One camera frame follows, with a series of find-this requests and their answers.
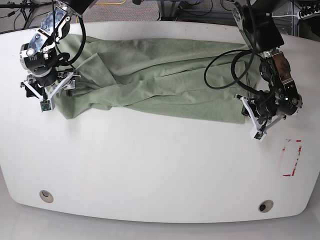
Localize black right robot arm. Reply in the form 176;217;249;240
19;0;96;112

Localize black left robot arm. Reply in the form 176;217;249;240
218;0;303;141

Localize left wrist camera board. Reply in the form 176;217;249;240
254;132;265;142

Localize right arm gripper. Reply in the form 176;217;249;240
19;69;81;110

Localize green polo shirt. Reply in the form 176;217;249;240
54;37;247;124

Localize table cable grommet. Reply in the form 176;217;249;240
39;190;54;204
258;199;274;213

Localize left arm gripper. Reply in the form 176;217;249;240
234;92;287;140

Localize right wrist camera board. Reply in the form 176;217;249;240
40;100;53;112

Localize black tripod legs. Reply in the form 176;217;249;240
0;0;52;34

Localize white power strip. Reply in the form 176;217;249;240
298;5;320;20

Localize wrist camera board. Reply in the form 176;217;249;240
40;100;53;112
254;132;265;142

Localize red tape rectangle marker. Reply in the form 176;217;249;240
279;139;303;177

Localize left table cable grommet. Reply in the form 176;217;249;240
39;190;54;204

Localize right table cable grommet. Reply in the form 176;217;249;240
258;199;274;213

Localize yellow cable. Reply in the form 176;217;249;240
96;0;127;6

